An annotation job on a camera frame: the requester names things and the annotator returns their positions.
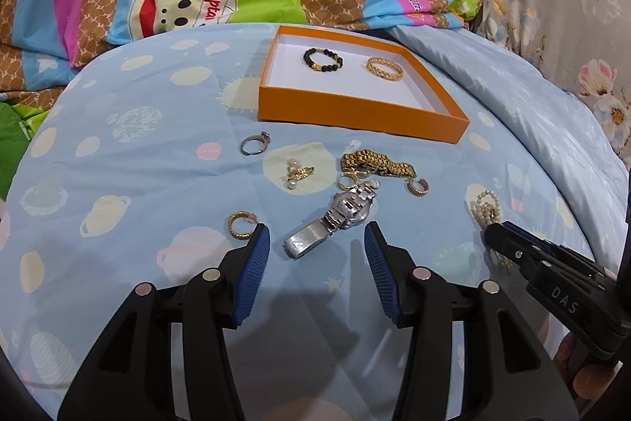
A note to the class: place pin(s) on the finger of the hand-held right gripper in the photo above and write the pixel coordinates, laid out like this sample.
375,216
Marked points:
505,246
530,237

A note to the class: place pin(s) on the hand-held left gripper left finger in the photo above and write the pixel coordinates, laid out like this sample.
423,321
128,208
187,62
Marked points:
251,273

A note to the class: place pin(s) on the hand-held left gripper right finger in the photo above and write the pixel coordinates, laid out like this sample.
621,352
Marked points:
382,273

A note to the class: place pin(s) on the gold hoop earring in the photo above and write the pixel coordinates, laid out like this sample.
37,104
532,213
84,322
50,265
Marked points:
418,186
240,223

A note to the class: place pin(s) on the silver wristwatch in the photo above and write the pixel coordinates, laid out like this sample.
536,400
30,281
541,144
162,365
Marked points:
340,214

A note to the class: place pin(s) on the orange shallow box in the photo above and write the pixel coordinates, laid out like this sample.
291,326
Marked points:
355,105

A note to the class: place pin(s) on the person's right hand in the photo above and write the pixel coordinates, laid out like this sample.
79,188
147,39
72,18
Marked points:
589,381

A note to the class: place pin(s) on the pearl and gold earrings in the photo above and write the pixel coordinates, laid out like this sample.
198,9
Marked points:
297,173

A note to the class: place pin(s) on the light blue quilt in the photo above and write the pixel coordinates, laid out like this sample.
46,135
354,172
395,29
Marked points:
522,105

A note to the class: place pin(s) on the gold woven bangle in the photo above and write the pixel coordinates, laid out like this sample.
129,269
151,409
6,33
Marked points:
383,68

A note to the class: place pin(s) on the green cloth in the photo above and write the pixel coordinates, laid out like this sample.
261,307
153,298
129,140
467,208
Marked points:
19,125

